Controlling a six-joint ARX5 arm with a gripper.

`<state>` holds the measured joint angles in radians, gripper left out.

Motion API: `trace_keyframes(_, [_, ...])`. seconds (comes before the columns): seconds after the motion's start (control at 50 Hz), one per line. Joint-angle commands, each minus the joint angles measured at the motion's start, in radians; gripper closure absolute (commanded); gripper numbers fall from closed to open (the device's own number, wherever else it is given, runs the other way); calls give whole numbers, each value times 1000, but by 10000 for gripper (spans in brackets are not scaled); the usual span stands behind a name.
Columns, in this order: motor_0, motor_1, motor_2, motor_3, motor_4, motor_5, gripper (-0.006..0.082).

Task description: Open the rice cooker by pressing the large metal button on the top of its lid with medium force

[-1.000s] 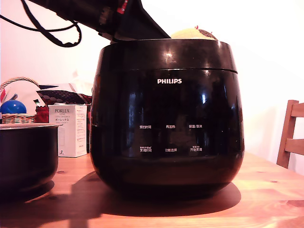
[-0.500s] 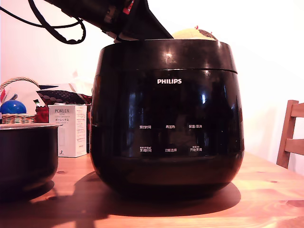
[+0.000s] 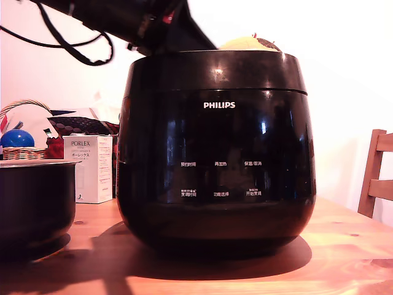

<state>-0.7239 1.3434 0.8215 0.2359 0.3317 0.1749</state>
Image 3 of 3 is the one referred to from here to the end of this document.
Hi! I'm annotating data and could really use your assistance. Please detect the white printed paper bag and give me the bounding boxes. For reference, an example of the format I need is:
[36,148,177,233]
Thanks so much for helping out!
[0,103,55,149]

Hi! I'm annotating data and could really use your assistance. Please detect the black rice cooker lid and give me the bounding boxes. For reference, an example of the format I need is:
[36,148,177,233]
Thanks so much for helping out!
[123,49,309,96]

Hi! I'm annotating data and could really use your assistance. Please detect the wooden chair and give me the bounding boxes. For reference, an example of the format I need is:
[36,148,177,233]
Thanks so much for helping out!
[357,128,393,220]

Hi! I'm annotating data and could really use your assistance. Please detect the white Porlex box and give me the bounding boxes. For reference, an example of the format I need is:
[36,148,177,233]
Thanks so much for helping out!
[63,135,114,204]

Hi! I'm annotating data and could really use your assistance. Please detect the black Philips rice cooker body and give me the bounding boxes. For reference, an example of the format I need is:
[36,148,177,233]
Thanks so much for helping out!
[117,88,317,256]

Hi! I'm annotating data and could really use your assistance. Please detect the white bag handles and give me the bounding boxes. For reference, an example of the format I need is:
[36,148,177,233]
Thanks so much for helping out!
[88,92,121,123]

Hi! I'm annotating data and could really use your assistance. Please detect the wicker basket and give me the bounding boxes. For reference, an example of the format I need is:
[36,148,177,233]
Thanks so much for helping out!
[0,98,55,161]

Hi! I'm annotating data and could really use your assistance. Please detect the black inner cooking pot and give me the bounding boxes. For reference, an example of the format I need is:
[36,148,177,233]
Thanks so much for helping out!
[0,159,78,248]

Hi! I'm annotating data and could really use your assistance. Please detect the blue ball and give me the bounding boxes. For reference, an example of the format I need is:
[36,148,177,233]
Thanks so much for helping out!
[0,128,36,149]

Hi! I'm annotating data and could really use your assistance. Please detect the dark dotted fabric bag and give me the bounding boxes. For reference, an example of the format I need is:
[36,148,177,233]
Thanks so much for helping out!
[47,109,121,136]

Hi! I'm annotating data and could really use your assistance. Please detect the black cable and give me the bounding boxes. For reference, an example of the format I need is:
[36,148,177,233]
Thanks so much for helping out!
[36,0,114,66]
[0,25,104,49]

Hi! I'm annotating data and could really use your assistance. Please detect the red knitted cloth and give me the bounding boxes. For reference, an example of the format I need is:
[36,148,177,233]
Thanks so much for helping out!
[45,137,66,160]

